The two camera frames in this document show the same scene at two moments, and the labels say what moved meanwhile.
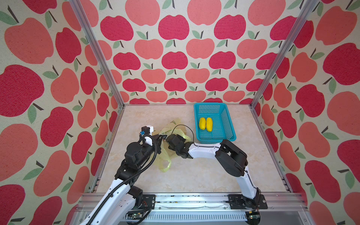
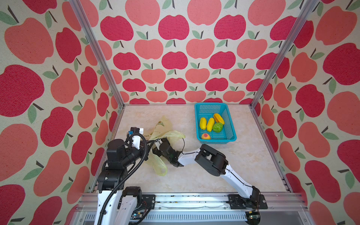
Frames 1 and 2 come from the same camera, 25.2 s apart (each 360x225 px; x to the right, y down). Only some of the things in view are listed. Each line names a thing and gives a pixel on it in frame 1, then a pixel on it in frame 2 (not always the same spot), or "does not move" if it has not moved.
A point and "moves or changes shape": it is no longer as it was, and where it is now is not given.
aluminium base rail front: [203, 208] does not move
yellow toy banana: [209, 124] does not move
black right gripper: [182, 139] → [157, 151]
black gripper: [148, 129] → [136, 132]
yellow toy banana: [202, 123] does not move
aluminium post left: [98, 49] does not move
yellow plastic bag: [166, 130] moves or changes shape
